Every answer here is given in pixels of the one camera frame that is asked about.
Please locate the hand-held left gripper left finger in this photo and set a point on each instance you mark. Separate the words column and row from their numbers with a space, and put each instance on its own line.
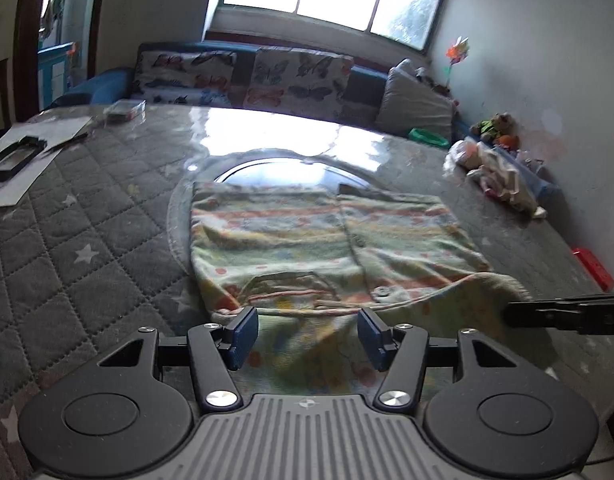
column 244, row 336

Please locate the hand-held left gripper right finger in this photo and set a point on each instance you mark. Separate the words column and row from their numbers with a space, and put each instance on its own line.
column 372, row 341

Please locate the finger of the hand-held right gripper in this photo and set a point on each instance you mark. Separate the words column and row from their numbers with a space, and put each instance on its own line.
column 547, row 313

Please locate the pastel patterned button shirt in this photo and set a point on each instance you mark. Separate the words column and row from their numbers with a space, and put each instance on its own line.
column 307, row 245

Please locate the red plastic box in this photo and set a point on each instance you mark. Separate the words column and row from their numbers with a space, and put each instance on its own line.
column 594, row 267

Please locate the blue storage box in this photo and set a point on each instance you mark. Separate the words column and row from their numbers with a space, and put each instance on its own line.
column 534, row 177

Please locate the white plastic bag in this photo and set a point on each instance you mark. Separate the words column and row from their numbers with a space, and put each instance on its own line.
column 492, row 170

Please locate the round glass turntable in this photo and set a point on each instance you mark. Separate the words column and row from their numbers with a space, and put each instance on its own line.
column 282, row 172

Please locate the stuffed toy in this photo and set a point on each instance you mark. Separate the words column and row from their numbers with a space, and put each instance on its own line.
column 497, row 127

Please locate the grey quilted star table cover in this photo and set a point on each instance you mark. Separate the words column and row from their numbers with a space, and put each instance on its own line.
column 77, row 240

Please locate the green bowl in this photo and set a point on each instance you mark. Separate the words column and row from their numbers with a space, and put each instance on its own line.
column 429, row 137

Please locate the grey pillow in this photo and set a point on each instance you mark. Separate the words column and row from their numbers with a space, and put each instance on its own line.
column 417, row 100

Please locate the small clear plastic box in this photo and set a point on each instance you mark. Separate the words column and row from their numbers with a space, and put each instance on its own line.
column 124, row 110

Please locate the butterfly print cushion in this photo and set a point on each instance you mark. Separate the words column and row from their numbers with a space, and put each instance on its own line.
column 297, row 82
column 187, row 75

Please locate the black pen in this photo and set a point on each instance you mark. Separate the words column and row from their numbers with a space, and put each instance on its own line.
column 69, row 141

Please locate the white paper sheet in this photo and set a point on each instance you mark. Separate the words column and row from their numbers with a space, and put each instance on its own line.
column 37, row 160

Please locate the colourful pinwheel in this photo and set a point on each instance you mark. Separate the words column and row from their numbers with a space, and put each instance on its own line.
column 458, row 52

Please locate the blue sofa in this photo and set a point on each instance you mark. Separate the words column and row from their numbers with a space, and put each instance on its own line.
column 112, row 85

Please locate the blue wooden cabinet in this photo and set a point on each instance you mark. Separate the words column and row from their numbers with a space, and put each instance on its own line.
column 57, row 72

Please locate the black rectangular frame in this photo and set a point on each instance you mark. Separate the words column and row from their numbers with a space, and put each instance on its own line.
column 2, row 162

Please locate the dark wooden door frame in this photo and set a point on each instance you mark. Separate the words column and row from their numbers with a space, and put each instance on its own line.
column 29, row 35

